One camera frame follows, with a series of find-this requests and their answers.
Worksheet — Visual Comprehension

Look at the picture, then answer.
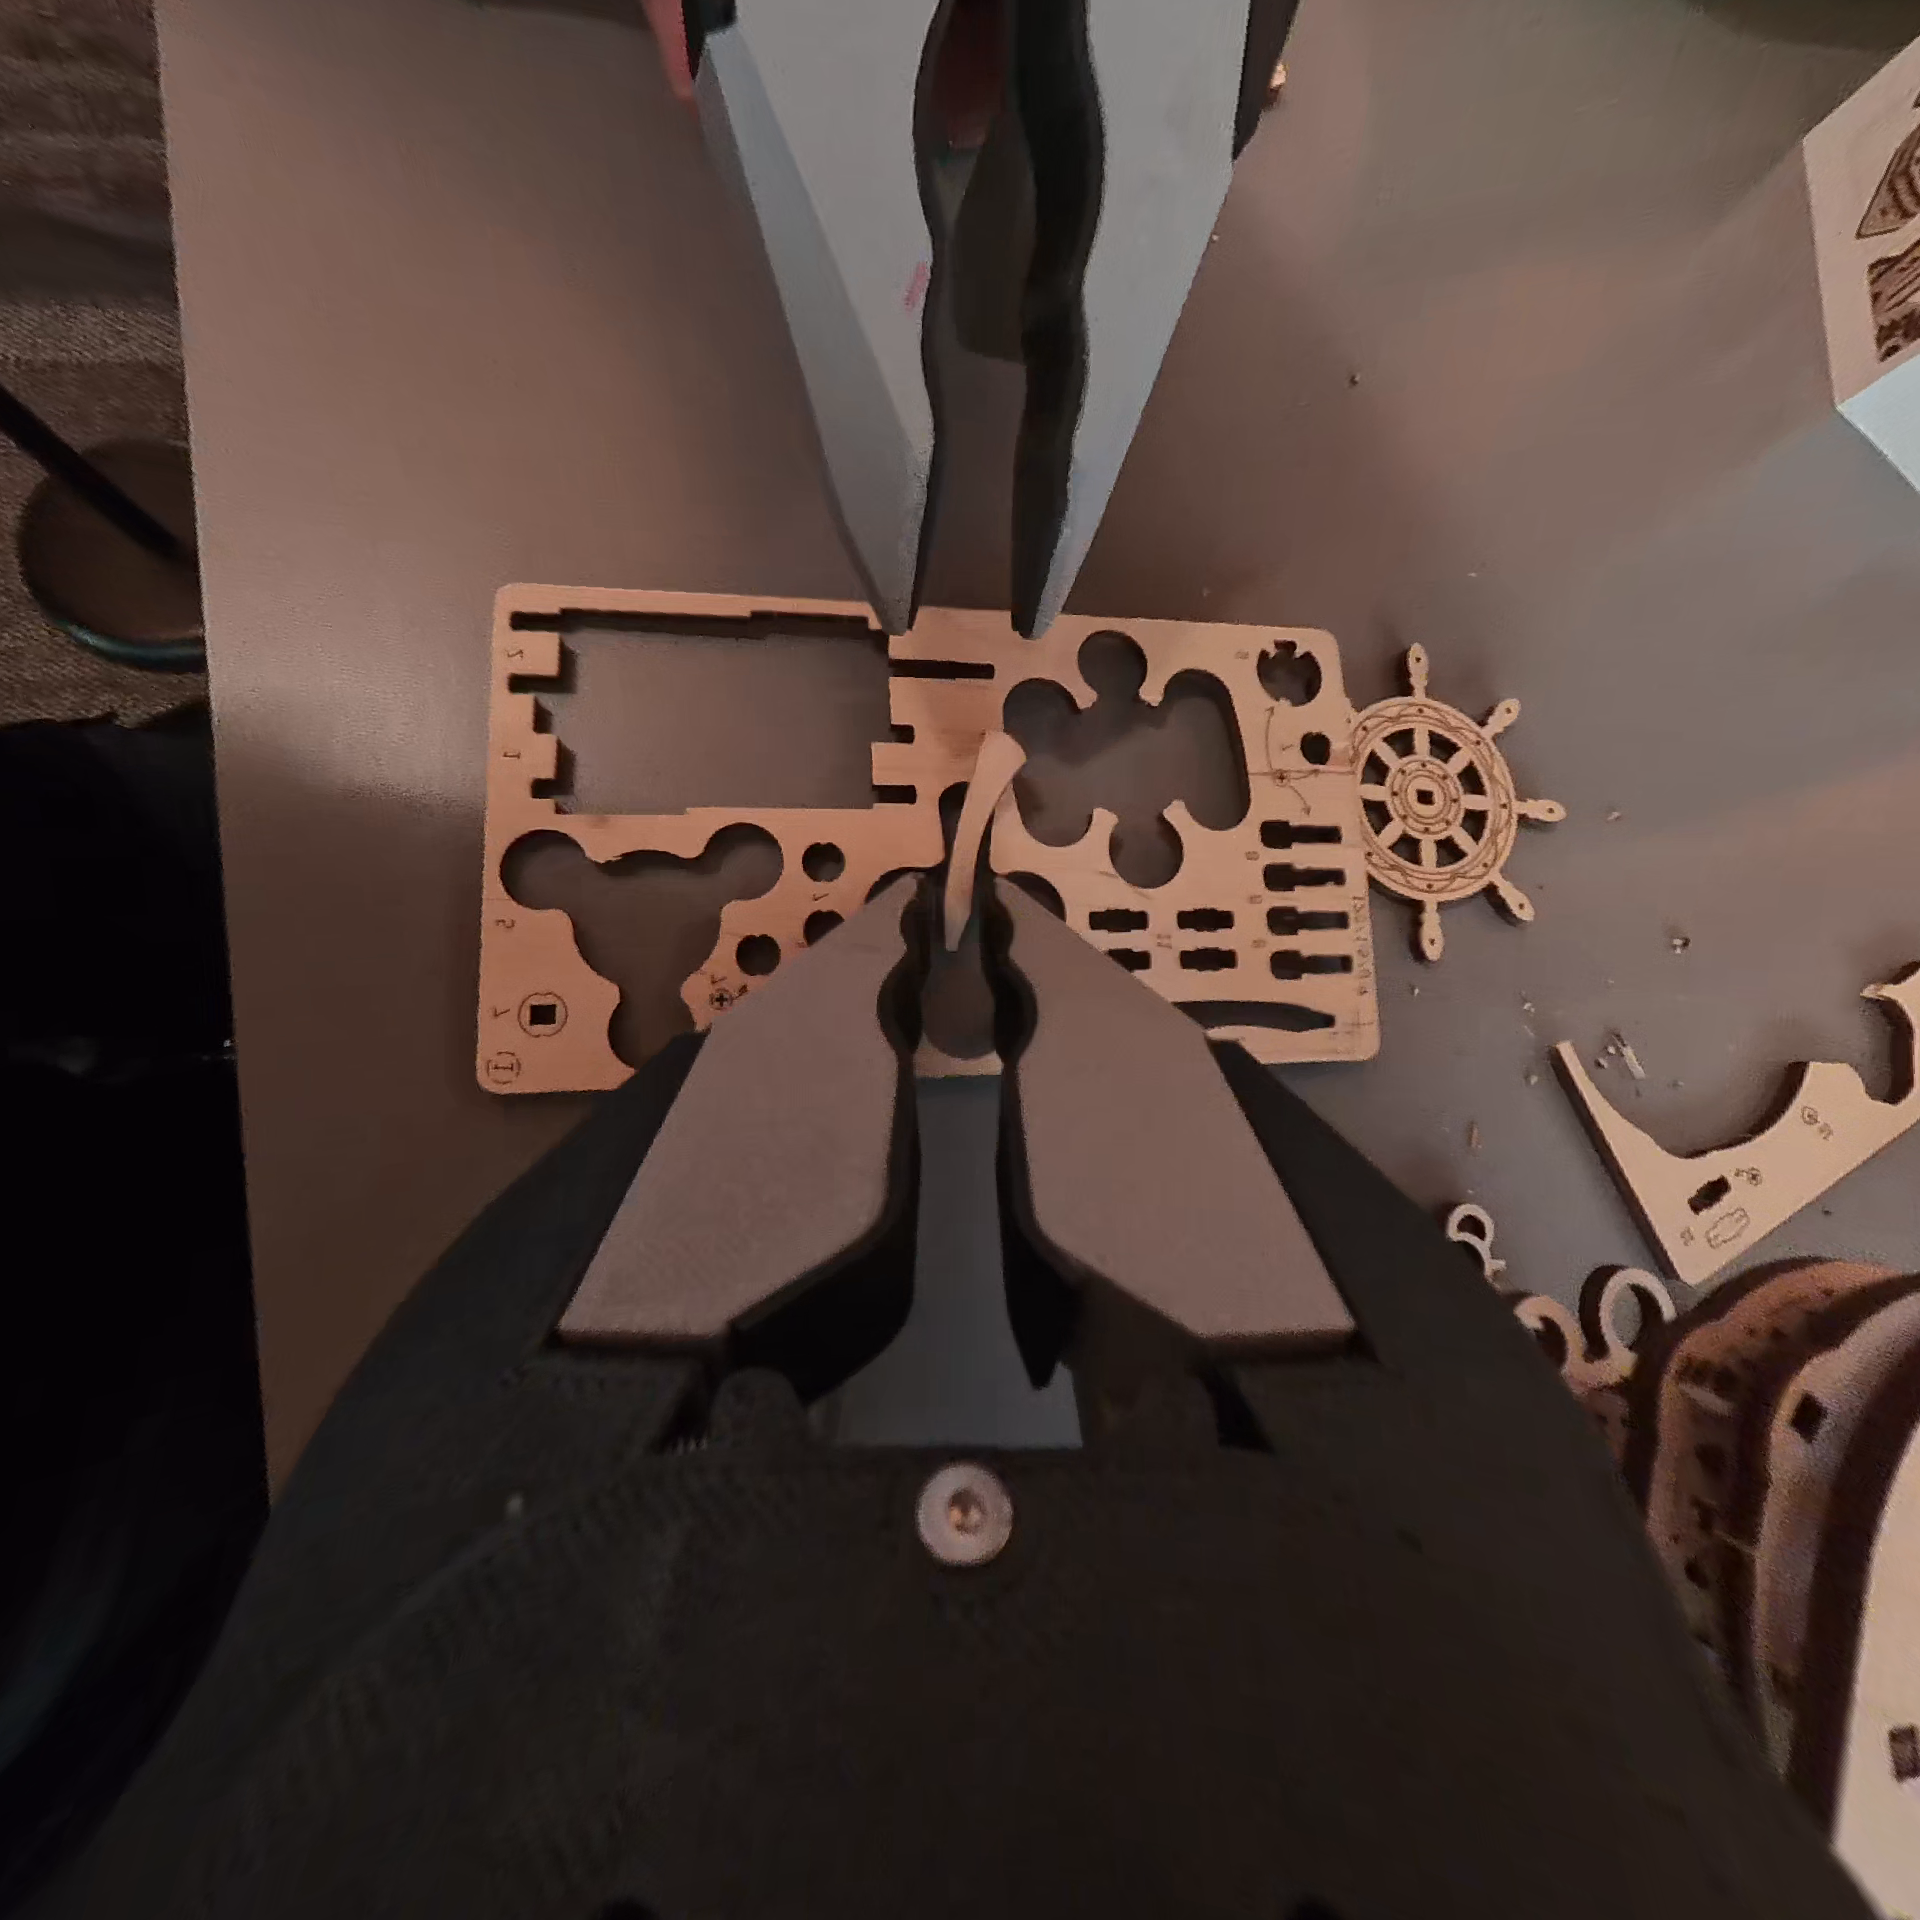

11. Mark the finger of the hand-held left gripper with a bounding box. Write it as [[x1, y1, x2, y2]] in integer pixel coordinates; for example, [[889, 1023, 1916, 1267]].
[[1009, 0, 1250, 642], [691, 0, 969, 636]]

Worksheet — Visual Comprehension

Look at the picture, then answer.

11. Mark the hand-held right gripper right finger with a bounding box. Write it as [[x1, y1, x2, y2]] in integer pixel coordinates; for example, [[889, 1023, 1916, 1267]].
[[991, 878, 1364, 1397]]

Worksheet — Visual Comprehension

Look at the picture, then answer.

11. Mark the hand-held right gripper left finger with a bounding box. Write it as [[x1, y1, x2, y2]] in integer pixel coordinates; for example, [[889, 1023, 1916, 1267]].
[[556, 874, 924, 1413]]

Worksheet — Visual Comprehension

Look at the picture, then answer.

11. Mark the cut-out plywood sheet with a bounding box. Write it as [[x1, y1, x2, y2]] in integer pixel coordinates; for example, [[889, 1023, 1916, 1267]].
[[479, 582, 1386, 1098]]

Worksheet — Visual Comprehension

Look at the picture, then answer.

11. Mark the small curved wooden part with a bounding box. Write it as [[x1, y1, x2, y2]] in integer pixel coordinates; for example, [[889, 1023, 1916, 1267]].
[[938, 726, 1034, 958]]

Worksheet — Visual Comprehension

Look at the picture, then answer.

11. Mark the round wooden gear model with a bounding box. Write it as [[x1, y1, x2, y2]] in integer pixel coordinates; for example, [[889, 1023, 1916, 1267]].
[[1632, 1256, 1920, 1807]]

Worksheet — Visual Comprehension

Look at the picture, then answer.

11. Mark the wooden gear axle assembly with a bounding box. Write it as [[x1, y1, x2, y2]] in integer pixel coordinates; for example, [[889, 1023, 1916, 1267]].
[[1440, 1198, 1683, 1397]]

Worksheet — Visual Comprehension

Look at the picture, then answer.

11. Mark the wooden ship wheel part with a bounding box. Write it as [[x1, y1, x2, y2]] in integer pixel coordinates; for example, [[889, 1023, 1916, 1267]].
[[1345, 642, 1567, 964]]

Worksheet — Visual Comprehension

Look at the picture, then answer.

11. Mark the broken plywood sheet fragment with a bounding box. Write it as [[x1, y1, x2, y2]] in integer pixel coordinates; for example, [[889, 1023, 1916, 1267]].
[[1550, 959, 1920, 1287]]

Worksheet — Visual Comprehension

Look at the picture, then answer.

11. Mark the pale printed box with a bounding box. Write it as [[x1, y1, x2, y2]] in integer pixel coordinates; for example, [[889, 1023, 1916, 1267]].
[[1796, 88, 1920, 500]]

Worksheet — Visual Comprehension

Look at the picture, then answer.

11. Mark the black chair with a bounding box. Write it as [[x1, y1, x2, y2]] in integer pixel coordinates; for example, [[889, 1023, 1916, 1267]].
[[0, 381, 208, 671]]

